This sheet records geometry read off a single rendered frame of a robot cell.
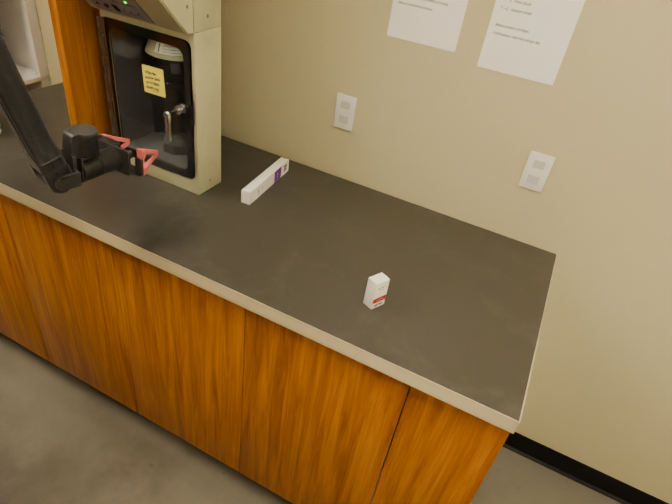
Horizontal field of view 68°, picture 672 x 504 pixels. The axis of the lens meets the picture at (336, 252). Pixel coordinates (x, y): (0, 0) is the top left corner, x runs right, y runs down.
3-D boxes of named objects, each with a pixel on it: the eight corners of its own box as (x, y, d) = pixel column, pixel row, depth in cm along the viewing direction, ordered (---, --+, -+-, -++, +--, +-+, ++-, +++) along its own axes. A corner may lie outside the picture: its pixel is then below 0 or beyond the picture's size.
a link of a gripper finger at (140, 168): (142, 134, 130) (113, 144, 123) (164, 142, 128) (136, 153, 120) (143, 158, 134) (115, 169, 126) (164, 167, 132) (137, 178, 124)
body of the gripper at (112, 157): (102, 137, 125) (77, 145, 119) (133, 150, 122) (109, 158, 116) (105, 161, 129) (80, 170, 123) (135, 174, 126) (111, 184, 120)
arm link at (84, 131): (35, 174, 114) (57, 192, 111) (30, 127, 107) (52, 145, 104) (86, 162, 123) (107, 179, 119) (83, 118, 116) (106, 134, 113)
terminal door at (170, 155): (118, 150, 160) (100, 14, 136) (195, 180, 151) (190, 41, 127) (116, 150, 159) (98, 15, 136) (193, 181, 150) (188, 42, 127)
